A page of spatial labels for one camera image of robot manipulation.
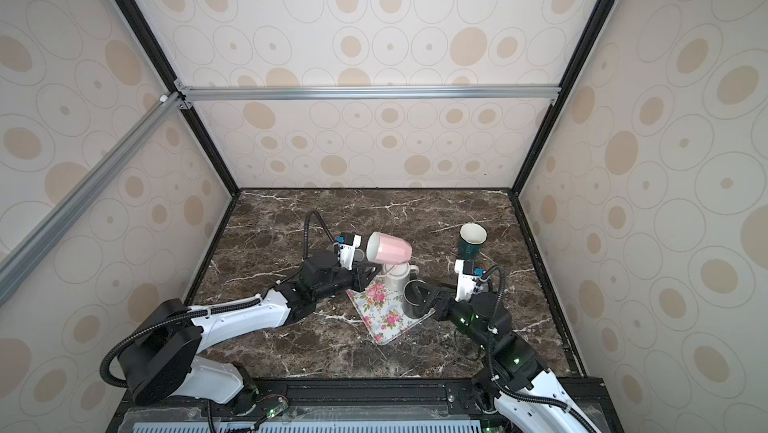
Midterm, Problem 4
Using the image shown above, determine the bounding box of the pink ceramic mug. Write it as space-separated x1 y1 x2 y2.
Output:
366 232 412 265

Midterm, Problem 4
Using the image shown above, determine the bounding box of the dark green ceramic mug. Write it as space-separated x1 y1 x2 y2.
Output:
458 223 488 260

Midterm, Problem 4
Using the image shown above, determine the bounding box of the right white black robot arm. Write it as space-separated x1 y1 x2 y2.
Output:
403 265 599 432

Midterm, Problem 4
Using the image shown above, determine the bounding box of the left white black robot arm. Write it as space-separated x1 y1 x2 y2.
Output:
99 232 386 415

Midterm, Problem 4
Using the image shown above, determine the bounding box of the white ceramic mug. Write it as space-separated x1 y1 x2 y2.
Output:
383 263 419 294

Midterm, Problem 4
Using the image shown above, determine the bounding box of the black metal cup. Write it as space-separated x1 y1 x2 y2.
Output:
402 280 429 319

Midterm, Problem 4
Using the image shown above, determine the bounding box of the floral rectangular serving tray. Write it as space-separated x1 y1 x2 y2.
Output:
347 278 434 346

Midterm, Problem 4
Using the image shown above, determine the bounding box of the green circuit board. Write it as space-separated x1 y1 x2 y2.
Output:
254 394 289 425

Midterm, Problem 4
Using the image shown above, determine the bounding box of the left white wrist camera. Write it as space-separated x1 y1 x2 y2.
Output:
334 232 362 270

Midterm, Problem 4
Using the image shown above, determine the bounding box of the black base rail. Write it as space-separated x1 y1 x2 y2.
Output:
107 377 623 432

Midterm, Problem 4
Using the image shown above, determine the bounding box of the back aluminium frame bar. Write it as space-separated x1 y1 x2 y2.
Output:
181 84 561 101

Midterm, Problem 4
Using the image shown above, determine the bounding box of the aluminium frame bar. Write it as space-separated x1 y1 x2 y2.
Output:
1 92 181 303
181 84 561 101

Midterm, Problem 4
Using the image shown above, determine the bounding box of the left aluminium frame bar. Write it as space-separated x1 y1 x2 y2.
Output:
1 92 181 303

